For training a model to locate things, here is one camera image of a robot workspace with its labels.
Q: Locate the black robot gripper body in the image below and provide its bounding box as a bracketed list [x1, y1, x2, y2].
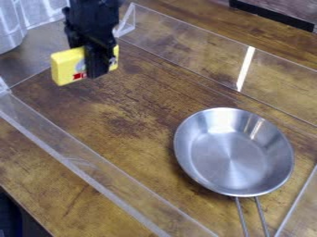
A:
[60, 0, 122, 49]

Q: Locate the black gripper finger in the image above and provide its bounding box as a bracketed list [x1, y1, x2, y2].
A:
[84, 43, 118, 79]

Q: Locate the yellow butter block toy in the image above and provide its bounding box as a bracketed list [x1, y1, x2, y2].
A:
[49, 44, 122, 87]

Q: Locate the silver metal pan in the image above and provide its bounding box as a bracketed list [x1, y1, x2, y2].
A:
[173, 106, 296, 237]

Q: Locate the white patterned curtain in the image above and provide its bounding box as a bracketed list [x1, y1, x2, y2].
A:
[0, 0, 70, 55]

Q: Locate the clear acrylic enclosure wall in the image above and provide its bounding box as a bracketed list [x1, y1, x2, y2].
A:
[0, 0, 317, 237]

